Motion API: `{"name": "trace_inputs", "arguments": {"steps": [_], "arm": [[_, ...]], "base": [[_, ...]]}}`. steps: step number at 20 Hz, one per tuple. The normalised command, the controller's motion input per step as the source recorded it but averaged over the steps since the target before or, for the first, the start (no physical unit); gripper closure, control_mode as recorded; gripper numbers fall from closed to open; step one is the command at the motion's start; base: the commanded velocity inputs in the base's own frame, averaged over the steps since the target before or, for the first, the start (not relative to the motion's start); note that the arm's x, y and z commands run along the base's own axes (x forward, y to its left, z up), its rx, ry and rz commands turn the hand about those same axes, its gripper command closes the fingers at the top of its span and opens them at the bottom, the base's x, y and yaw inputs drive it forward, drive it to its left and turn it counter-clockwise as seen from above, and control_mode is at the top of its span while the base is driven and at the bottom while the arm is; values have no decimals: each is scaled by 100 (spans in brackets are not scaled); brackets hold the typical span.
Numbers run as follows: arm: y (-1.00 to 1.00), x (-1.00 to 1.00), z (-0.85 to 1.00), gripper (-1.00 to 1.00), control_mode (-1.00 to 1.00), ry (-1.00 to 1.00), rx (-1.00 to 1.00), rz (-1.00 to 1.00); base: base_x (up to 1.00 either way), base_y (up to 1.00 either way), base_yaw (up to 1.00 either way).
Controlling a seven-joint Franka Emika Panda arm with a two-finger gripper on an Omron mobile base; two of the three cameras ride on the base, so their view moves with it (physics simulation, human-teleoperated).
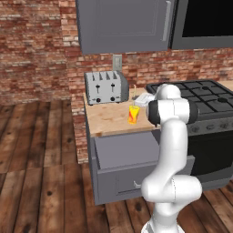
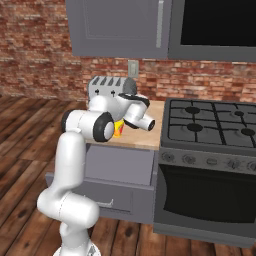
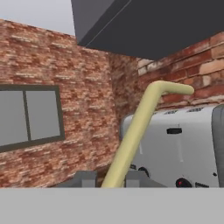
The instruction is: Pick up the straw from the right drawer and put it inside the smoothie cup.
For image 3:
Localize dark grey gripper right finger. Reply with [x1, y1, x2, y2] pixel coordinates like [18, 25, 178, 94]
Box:
[124, 170, 167, 189]

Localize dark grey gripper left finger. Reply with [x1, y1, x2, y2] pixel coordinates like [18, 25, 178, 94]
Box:
[56, 170, 98, 189]

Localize pale yellow bent straw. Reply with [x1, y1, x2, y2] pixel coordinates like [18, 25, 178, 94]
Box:
[101, 80, 195, 189]

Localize silver toaster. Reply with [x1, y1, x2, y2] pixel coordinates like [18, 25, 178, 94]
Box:
[119, 103, 224, 189]

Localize dark framed window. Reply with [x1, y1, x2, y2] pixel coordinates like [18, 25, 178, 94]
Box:
[0, 84, 67, 154]

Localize dark grey wall cupboard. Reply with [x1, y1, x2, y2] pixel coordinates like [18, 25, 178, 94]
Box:
[70, 0, 224, 61]

